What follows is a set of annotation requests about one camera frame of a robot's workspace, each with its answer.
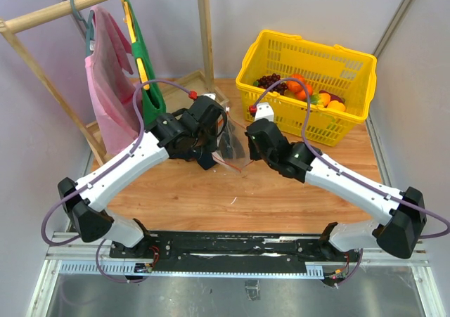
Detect dark navy cloth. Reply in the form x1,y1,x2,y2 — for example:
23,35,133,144
191,145,233,170

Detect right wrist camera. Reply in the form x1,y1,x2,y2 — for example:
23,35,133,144
249,103,275,122

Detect purple eggplant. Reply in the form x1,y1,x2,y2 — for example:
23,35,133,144
319,90,345,104

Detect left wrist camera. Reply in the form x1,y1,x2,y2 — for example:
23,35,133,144
188,90,216,101

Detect teal clothes hanger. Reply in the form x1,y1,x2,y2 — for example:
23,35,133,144
70,0,95,57

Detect purple grape bunch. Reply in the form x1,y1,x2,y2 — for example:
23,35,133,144
253,73,288,96

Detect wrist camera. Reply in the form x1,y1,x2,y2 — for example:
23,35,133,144
249,103,275,122
188,90,216,101

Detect pink shirt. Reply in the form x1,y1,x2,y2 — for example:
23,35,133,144
85,5,140,155

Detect yellow plastic basket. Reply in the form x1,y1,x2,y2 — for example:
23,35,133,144
236,30,377,146

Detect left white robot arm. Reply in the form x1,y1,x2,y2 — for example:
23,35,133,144
58,93,227,258

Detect green shirt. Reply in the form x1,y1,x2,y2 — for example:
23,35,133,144
126,0,166,125

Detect clear zip top bag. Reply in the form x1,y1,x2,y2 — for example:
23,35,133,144
212,106,253,173

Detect wooden clothes rack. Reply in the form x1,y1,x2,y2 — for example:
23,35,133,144
1,0,228,165

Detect orange tangerines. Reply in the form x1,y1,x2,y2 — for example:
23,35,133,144
286,74,314,101

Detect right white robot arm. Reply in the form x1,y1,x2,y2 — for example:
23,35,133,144
245,119,427,261

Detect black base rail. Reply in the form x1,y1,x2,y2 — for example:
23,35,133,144
110,231,359,276

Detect mango fruit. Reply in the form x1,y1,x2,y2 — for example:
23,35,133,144
305,92,331,108

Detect yellow clothes hanger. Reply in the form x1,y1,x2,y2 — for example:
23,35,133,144
120,0,148,82

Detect yellow bell pepper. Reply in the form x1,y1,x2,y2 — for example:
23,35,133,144
327,100,346,112

